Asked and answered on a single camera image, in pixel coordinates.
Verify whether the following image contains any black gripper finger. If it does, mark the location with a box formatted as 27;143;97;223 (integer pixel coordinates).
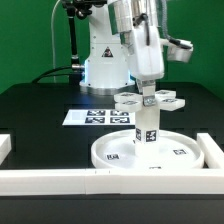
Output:
142;80;156;106

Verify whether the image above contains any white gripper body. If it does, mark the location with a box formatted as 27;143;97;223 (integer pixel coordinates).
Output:
124;24;164;81

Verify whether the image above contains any white cross-shaped table base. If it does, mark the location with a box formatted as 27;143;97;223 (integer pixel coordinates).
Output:
114;90;185;112

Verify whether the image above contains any white round table top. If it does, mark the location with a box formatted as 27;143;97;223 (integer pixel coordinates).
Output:
91;129;204;170

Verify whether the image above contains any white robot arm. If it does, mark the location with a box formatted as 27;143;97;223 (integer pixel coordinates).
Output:
81;0;164;106

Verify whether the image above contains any white marker sheet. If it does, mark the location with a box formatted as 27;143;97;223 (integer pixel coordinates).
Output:
63;109;135;126

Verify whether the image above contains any white U-shaped boundary fence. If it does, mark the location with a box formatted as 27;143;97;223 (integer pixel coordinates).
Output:
0;133;224;196

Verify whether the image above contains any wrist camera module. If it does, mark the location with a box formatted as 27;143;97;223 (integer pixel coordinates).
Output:
167;40;193;63

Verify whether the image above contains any black camera stand pole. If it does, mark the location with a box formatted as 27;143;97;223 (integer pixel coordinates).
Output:
61;0;103;86

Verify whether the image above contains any white cable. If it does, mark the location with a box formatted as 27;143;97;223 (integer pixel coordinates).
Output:
50;0;64;84

